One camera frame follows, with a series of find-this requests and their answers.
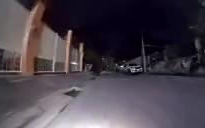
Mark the white car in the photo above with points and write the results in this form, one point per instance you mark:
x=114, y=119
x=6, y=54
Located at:
x=133, y=68

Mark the pale wall with pillars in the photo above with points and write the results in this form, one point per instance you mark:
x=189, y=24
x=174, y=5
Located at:
x=10, y=36

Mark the pole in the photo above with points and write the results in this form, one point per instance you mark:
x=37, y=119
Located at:
x=143, y=55

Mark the dark bush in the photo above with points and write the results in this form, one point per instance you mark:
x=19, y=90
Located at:
x=96, y=63

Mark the grey asphalt road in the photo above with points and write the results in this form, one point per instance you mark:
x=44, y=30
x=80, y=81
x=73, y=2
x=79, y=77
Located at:
x=140, y=100

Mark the grey concrete pavement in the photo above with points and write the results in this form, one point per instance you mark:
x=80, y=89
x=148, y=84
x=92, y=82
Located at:
x=20, y=91

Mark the pale concrete kerb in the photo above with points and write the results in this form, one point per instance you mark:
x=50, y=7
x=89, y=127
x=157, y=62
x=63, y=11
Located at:
x=40, y=113

